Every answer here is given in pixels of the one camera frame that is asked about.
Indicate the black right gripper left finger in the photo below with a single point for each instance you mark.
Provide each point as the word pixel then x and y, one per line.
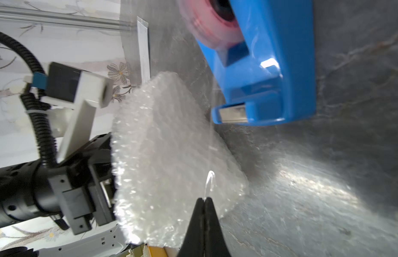
pixel 193 244

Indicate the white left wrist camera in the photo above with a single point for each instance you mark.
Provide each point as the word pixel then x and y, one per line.
pixel 76 95

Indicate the clear bubble wrap sheet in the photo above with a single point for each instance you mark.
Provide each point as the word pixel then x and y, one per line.
pixel 166 155

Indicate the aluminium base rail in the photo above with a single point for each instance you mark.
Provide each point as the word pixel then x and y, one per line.
pixel 110 243

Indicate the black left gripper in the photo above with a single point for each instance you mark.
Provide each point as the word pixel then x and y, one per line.
pixel 84 185

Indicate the white plastic pouch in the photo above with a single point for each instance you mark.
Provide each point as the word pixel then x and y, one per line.
pixel 143 45

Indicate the blue tape dispenser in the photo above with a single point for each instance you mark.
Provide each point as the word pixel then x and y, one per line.
pixel 262 54

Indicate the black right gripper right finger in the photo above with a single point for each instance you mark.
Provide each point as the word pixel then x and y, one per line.
pixel 214 243

